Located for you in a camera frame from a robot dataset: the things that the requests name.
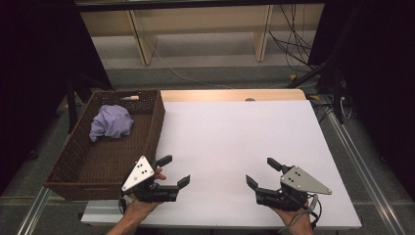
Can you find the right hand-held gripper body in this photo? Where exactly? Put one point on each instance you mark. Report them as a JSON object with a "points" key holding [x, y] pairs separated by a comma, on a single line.
{"points": [[303, 182]]}

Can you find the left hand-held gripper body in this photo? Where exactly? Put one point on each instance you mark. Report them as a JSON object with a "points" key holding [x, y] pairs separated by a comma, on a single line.
{"points": [[140, 173]]}

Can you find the brown wicker basket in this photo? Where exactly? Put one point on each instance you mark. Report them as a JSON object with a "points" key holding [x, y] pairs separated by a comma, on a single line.
{"points": [[107, 164]]}

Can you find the purple cloth shorts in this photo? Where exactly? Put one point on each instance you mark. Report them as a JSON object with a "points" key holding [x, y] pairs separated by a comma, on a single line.
{"points": [[111, 122]]}

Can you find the person's left hand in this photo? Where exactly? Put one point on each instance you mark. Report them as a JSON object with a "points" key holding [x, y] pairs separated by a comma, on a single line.
{"points": [[138, 210]]}

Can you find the person's right hand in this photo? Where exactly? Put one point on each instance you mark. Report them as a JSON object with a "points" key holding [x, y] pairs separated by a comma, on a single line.
{"points": [[298, 223]]}

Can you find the white table cover sheet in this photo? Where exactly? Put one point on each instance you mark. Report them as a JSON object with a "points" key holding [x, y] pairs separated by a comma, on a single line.
{"points": [[228, 140]]}

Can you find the light wooden basket peg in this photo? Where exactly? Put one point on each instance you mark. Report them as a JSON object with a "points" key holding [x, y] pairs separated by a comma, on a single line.
{"points": [[129, 97]]}

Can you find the black stand leg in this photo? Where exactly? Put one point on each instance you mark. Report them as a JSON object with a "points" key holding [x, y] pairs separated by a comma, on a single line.
{"points": [[310, 73]]}

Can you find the black curtain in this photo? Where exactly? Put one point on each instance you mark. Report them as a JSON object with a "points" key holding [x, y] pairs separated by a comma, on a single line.
{"points": [[375, 65], [36, 65]]}

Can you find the light wooden shelf unit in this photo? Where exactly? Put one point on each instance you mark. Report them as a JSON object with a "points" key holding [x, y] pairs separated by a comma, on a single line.
{"points": [[202, 19]]}

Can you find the metal floor rail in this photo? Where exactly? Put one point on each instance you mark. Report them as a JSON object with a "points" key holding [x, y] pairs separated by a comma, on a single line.
{"points": [[34, 212], [365, 163]]}

